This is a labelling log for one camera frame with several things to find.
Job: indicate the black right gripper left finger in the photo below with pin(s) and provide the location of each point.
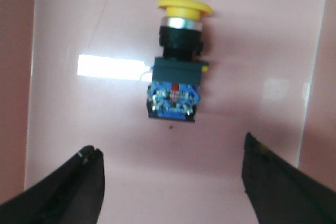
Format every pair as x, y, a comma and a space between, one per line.
73, 193

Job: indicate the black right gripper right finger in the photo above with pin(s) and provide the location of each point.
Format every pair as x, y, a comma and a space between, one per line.
279, 192

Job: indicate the yellow mushroom push button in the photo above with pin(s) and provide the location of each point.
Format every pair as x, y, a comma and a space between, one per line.
173, 93

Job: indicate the pink plastic bin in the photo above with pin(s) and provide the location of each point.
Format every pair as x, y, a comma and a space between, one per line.
75, 73

